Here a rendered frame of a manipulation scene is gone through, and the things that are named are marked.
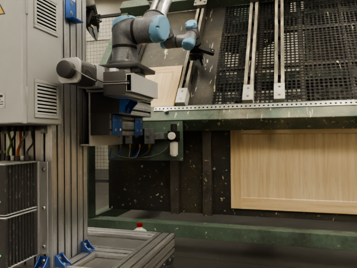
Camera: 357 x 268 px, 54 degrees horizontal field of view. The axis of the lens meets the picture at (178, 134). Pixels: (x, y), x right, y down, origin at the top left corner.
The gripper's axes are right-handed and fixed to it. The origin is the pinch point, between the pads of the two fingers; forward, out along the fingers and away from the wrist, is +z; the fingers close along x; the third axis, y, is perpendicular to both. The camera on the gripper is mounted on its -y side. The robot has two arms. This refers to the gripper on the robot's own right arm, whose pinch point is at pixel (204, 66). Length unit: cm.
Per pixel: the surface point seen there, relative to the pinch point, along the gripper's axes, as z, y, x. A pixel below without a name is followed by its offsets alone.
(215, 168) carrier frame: 38, -8, 58
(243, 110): -3, -29, 44
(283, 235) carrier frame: 40, -51, 100
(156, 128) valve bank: 1, 23, 54
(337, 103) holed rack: -3, -80, 41
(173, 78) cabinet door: 0.4, 20.4, 10.0
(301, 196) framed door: 46, -62, 72
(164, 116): -3, 18, 47
